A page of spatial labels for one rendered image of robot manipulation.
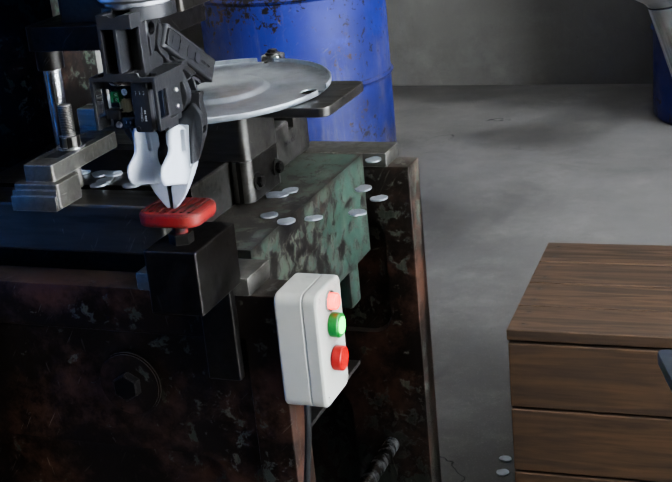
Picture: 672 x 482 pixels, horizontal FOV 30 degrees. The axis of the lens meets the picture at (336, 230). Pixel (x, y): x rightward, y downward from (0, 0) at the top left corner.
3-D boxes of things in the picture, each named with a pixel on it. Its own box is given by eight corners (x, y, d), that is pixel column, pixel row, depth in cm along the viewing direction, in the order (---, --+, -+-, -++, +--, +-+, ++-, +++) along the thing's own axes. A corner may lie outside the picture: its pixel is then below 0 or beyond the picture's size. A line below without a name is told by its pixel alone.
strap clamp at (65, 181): (129, 169, 158) (117, 89, 155) (57, 212, 144) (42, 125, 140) (88, 168, 161) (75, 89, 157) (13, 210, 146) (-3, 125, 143)
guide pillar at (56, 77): (76, 142, 162) (58, 34, 157) (67, 147, 160) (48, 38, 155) (61, 142, 162) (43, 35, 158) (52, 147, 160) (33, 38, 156)
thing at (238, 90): (60, 124, 153) (58, 118, 153) (174, 63, 178) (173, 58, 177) (274, 128, 142) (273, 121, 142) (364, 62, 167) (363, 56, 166)
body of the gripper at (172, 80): (94, 137, 121) (75, 12, 117) (138, 114, 128) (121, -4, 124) (165, 138, 118) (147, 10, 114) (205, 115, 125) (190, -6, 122)
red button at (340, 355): (350, 364, 140) (348, 341, 139) (341, 375, 138) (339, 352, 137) (340, 363, 141) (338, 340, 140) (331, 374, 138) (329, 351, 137)
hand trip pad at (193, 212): (228, 264, 132) (220, 196, 130) (203, 285, 127) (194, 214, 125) (170, 261, 135) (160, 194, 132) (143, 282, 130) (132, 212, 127)
